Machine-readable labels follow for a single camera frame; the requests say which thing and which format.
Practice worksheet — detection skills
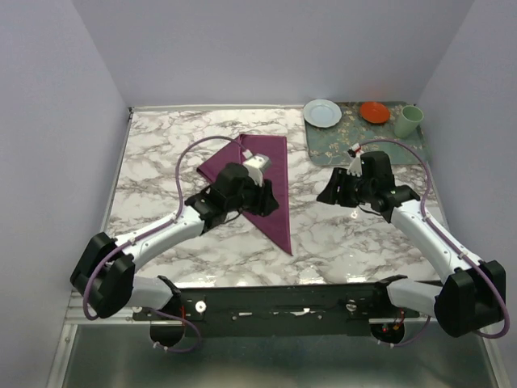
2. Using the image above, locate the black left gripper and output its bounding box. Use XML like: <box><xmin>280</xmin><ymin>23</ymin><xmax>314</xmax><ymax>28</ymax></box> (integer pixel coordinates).
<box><xmin>225</xmin><ymin>172</ymin><xmax>279</xmax><ymax>217</ymax></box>

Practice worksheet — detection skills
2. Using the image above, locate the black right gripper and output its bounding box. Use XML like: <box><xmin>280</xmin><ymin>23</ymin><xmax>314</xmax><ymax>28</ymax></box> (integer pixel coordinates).
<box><xmin>315</xmin><ymin>167</ymin><xmax>374</xmax><ymax>208</ymax></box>

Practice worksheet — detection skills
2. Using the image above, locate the purple cloth napkin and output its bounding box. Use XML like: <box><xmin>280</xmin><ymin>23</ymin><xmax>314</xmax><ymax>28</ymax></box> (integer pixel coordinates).
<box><xmin>196</xmin><ymin>134</ymin><xmax>293</xmax><ymax>256</ymax></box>

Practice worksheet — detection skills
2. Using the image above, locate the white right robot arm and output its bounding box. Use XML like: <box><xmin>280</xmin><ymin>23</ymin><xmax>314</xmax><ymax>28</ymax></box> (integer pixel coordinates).
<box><xmin>317</xmin><ymin>151</ymin><xmax>511</xmax><ymax>340</ymax></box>

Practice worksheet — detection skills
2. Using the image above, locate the floral green tray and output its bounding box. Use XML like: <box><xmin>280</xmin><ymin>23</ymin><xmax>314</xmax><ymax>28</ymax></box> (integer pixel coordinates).
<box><xmin>303</xmin><ymin>100</ymin><xmax>428</xmax><ymax>167</ymax></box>

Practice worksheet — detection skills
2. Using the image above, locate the light blue plate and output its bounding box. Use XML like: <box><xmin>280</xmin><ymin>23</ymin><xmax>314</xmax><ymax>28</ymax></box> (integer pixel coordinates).
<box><xmin>303</xmin><ymin>99</ymin><xmax>343</xmax><ymax>129</ymax></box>

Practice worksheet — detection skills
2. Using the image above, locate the orange bowl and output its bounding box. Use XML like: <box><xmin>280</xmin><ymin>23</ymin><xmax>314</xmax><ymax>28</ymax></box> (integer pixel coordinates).
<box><xmin>359</xmin><ymin>101</ymin><xmax>391</xmax><ymax>124</ymax></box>

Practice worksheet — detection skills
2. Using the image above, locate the green cup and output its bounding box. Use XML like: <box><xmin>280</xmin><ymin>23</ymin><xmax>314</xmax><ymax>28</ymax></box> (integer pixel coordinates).
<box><xmin>393</xmin><ymin>105</ymin><xmax>424</xmax><ymax>138</ymax></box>

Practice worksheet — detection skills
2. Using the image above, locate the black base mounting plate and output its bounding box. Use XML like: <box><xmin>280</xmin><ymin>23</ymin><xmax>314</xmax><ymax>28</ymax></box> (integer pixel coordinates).
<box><xmin>132</xmin><ymin>282</ymin><xmax>425</xmax><ymax>339</ymax></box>

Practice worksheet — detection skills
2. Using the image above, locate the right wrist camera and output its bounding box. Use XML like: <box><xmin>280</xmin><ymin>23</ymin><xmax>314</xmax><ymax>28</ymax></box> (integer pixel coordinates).
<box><xmin>347</xmin><ymin>155</ymin><xmax>363</xmax><ymax>177</ymax></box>

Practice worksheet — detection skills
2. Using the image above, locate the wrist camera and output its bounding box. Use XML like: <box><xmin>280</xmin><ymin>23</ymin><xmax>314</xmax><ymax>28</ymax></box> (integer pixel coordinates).
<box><xmin>347</xmin><ymin>155</ymin><xmax>363</xmax><ymax>177</ymax></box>
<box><xmin>242</xmin><ymin>154</ymin><xmax>271</xmax><ymax>185</ymax></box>

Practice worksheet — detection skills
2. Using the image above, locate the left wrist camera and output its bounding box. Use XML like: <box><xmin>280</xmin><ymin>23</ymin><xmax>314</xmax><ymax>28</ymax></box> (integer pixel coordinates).
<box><xmin>242</xmin><ymin>154</ymin><xmax>271</xmax><ymax>185</ymax></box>

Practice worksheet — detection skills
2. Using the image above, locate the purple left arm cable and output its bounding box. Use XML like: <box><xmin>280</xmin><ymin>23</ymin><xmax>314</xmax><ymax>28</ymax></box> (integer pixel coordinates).
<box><xmin>82</xmin><ymin>136</ymin><xmax>251</xmax><ymax>321</ymax></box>

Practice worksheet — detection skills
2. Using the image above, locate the aluminium frame rail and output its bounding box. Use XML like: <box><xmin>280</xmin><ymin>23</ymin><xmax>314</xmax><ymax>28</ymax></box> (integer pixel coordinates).
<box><xmin>62</xmin><ymin>287</ymin><xmax>492</xmax><ymax>324</ymax></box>

